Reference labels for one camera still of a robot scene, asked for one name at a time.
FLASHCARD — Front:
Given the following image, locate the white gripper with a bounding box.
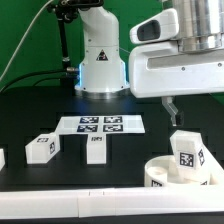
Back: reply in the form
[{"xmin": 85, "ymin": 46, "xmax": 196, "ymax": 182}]
[{"xmin": 129, "ymin": 41, "xmax": 224, "ymax": 126}]

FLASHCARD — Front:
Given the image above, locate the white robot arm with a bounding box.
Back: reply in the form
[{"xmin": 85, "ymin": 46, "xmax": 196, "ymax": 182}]
[{"xmin": 76, "ymin": 0, "xmax": 224, "ymax": 126}]

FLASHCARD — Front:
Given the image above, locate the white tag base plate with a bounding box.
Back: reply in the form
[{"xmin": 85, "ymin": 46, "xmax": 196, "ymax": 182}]
[{"xmin": 55, "ymin": 115, "xmax": 145, "ymax": 135}]

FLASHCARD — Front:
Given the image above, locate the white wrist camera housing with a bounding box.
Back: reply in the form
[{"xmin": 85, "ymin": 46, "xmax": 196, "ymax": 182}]
[{"xmin": 129, "ymin": 8, "xmax": 180, "ymax": 45}]

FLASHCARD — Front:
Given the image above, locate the white U-shaped wall fence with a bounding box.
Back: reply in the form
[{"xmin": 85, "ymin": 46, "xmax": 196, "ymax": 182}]
[{"xmin": 0, "ymin": 155, "xmax": 224, "ymax": 220}]

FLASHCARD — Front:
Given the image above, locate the black camera stand pole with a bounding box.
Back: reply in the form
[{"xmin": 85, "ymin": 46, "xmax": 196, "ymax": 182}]
[{"xmin": 47, "ymin": 0, "xmax": 104, "ymax": 88}]

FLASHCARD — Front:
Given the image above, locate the grey cable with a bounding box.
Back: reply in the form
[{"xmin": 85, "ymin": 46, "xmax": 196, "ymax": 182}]
[{"xmin": 0, "ymin": 0, "xmax": 54, "ymax": 82}]

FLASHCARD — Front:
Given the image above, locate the black cable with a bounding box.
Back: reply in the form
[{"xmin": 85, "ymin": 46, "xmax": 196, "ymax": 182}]
[{"xmin": 0, "ymin": 68, "xmax": 78, "ymax": 94}]

